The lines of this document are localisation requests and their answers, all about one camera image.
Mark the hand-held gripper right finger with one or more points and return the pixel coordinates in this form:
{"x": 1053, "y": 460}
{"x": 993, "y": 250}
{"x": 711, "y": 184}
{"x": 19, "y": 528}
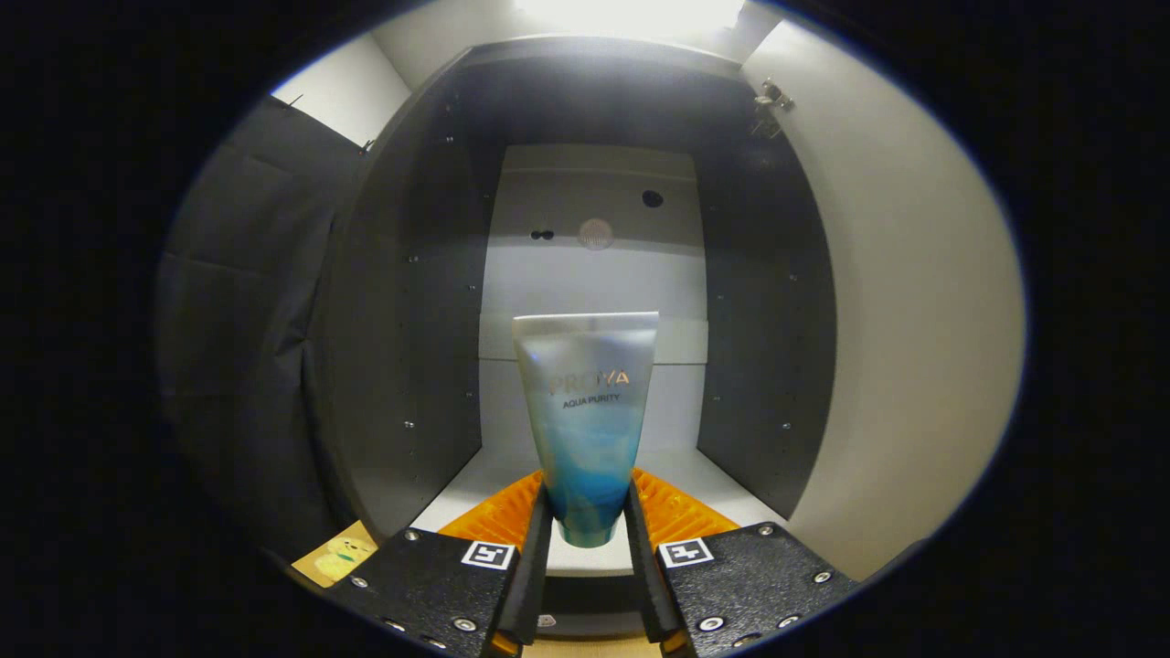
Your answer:
{"x": 644, "y": 567}

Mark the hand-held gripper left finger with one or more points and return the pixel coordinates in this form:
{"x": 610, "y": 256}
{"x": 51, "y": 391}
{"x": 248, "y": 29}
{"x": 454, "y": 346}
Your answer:
{"x": 530, "y": 567}

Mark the blue grey cosmetic tube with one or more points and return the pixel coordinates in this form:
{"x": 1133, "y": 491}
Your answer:
{"x": 585, "y": 411}

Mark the yellow plush toy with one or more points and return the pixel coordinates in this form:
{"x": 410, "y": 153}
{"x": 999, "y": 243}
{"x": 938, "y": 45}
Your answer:
{"x": 343, "y": 559}

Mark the dark grey cabinet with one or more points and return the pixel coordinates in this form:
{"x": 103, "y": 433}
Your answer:
{"x": 411, "y": 320}

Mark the black backdrop cloth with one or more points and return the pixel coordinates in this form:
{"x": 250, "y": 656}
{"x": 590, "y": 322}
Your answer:
{"x": 247, "y": 320}

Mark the metal door hinge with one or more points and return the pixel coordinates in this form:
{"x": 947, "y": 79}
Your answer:
{"x": 772, "y": 102}

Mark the large ceiling light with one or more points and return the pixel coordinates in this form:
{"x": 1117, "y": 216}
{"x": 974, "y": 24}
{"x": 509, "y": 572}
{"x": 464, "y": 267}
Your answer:
{"x": 631, "y": 14}

